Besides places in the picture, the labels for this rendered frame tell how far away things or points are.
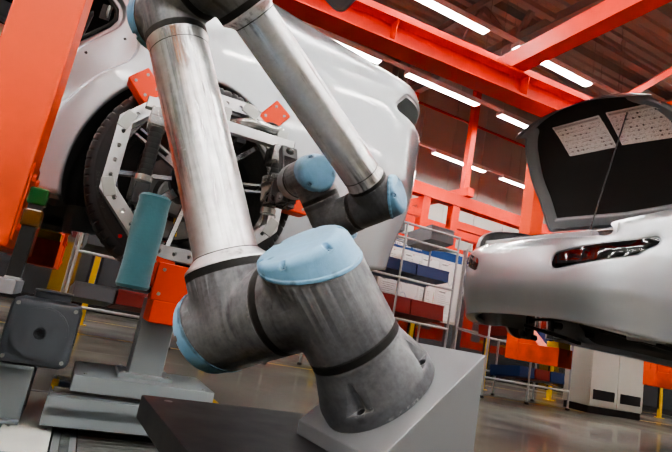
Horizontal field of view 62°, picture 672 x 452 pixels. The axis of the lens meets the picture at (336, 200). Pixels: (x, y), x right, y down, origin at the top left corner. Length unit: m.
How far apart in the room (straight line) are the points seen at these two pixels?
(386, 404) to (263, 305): 0.22
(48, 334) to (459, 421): 1.18
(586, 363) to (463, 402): 8.50
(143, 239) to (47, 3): 0.67
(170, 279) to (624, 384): 8.73
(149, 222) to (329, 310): 0.88
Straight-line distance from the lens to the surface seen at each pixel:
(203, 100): 1.02
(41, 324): 1.73
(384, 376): 0.84
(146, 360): 1.87
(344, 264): 0.80
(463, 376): 0.87
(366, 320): 0.82
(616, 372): 9.73
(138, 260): 1.58
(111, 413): 1.76
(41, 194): 1.43
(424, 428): 0.83
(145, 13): 1.14
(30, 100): 1.64
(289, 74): 1.10
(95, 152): 1.82
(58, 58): 1.68
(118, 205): 1.72
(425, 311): 7.04
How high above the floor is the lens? 0.47
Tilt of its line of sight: 13 degrees up
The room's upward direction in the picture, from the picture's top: 11 degrees clockwise
